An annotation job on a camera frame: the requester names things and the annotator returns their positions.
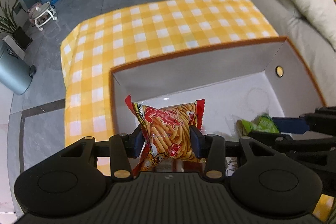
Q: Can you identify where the red shrimp stick snack bag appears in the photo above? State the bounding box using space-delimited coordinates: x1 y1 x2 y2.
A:
125 96 206 174

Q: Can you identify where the green raisin snack bag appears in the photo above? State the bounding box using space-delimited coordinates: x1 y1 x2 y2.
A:
236 114 280 136

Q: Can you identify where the white small stool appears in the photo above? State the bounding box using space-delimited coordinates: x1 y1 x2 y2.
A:
29 2 58 31

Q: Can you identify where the beige cushion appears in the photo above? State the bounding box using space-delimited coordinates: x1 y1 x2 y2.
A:
273 0 336 51

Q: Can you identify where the beige sofa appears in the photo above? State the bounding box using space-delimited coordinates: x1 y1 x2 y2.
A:
251 0 335 106

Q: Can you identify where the orange cardboard box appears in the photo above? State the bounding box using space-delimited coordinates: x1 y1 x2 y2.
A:
110 37 326 139

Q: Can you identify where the yellow checkered tablecloth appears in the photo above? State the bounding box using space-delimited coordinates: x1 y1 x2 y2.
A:
60 0 277 145

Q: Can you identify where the potted green plant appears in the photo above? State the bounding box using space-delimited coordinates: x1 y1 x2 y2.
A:
0 0 33 50

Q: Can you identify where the grey metal trash bin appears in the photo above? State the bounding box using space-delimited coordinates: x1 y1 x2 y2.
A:
0 40 37 95

